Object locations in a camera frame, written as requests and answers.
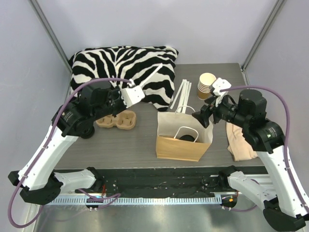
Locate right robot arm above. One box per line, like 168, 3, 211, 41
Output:
193, 86, 309, 232

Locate stack of paper cups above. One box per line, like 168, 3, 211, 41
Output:
197, 72, 216, 100

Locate cardboard cup carrier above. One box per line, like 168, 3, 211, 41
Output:
96, 110, 137, 130

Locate aluminium rail frame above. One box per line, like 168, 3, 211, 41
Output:
23, 174, 300, 232

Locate zebra print pillow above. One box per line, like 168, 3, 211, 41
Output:
69, 45, 179, 112

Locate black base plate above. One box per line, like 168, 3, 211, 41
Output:
72, 166, 248, 198

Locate black lid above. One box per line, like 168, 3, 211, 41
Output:
80, 126, 95, 139
179, 135, 196, 142

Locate white straw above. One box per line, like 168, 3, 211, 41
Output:
170, 79, 188, 111
139, 63, 163, 87
180, 80, 192, 106
176, 79, 191, 113

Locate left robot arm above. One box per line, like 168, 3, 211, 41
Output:
8, 78, 144, 205

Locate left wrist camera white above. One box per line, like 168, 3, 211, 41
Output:
120, 79, 145, 108

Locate brown paper bag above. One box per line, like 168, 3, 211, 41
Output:
156, 112, 213, 161

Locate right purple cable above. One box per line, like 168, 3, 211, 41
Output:
219, 85, 309, 212

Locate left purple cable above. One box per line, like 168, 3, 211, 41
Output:
7, 77, 136, 229

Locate purple cable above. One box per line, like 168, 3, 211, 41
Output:
219, 85, 309, 212
7, 77, 136, 229

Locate beige cloth bag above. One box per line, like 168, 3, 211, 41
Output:
226, 122, 258, 161

